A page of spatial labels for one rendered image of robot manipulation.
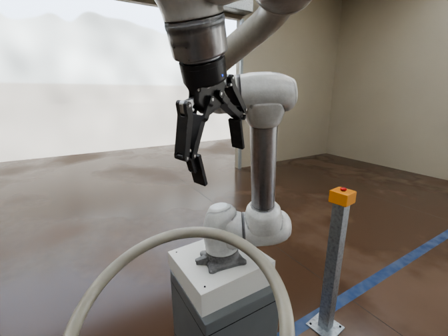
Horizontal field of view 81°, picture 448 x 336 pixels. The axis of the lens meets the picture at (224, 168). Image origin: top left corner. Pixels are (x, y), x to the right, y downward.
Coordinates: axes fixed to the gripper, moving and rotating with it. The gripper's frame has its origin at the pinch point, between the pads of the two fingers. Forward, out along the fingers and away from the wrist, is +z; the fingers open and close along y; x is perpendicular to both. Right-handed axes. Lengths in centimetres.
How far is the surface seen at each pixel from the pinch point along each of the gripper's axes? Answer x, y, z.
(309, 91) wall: -197, -605, 242
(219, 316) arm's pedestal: -13, 4, 80
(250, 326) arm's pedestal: -5, -5, 96
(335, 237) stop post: 10, -86, 117
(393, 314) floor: 58, -103, 202
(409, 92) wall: 14, -621, 230
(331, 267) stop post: 12, -78, 138
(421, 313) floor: 76, -116, 205
